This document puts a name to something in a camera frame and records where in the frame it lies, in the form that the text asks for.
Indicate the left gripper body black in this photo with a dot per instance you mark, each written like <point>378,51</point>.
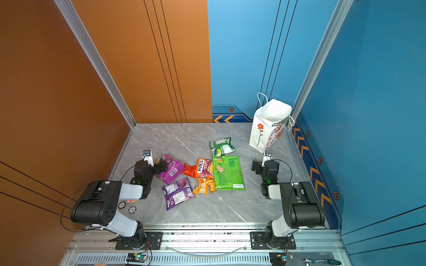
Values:
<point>156,168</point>

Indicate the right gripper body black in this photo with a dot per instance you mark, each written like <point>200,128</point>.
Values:
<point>258,166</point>

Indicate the purple snack bag white label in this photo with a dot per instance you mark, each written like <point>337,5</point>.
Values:
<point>177,193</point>

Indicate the large green chips bag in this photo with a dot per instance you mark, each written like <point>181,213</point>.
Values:
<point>227,173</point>

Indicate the small green snack bag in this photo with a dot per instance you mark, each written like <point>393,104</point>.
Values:
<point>221,147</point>

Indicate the white paper bag with flowers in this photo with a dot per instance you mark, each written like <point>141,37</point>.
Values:
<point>269,121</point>

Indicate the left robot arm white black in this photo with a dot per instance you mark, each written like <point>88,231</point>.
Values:
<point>98,206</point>

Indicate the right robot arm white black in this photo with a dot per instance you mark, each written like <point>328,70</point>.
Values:
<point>301,208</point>

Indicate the purple grape candy bag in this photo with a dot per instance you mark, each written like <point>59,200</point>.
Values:
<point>175,169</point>

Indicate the colourful candy bag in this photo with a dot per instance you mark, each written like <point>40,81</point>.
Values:
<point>204,168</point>

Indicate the red snack packet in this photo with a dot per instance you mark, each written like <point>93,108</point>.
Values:
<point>189,171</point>

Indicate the orange snack packet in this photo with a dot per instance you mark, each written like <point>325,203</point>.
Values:
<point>204,186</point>

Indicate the green circuit board left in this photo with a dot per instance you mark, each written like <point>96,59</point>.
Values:
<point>137,259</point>

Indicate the circuit board right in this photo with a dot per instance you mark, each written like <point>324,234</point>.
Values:
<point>280,259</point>

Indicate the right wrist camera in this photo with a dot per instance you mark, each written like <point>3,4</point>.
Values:
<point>267,157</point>

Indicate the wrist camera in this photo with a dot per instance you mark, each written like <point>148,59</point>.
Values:
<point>267,157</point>
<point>147,156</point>

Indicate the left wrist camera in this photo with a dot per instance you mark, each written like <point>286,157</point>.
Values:
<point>147,156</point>

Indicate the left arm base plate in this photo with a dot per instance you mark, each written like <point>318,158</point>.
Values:
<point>153,240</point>

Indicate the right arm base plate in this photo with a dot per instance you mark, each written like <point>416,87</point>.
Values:
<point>259,240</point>

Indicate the aluminium rail frame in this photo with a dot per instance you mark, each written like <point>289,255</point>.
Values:
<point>206,244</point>

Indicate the green handled screwdriver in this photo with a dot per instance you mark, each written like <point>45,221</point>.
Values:
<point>332,262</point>

